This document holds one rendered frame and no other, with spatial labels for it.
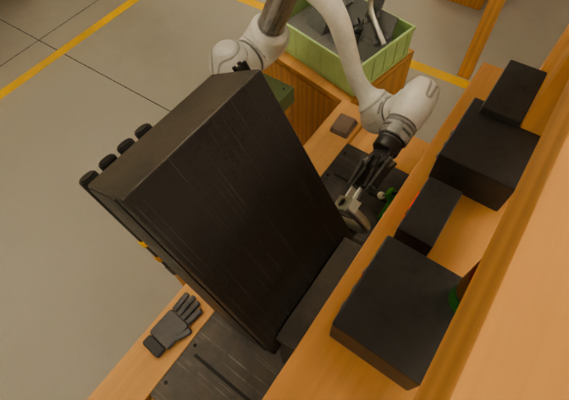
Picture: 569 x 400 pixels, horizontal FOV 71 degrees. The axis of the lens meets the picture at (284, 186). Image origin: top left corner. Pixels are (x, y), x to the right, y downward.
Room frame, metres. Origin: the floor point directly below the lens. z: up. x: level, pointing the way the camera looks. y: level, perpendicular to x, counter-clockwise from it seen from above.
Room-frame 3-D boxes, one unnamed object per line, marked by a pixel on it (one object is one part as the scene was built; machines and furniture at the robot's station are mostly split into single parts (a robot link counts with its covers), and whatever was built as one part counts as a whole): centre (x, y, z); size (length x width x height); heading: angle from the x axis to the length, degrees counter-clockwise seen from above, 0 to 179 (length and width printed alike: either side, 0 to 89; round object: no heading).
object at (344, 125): (1.06, -0.26, 0.91); 0.10 x 0.08 x 0.03; 142
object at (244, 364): (0.42, -0.08, 0.89); 1.10 x 0.42 x 0.02; 141
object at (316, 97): (1.72, -0.30, 0.39); 0.68 x 0.52 x 0.79; 41
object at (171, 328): (0.31, 0.37, 0.91); 0.20 x 0.11 x 0.03; 138
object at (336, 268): (0.25, -0.12, 1.07); 0.30 x 0.18 x 0.34; 141
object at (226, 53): (1.24, 0.17, 1.09); 0.18 x 0.16 x 0.22; 138
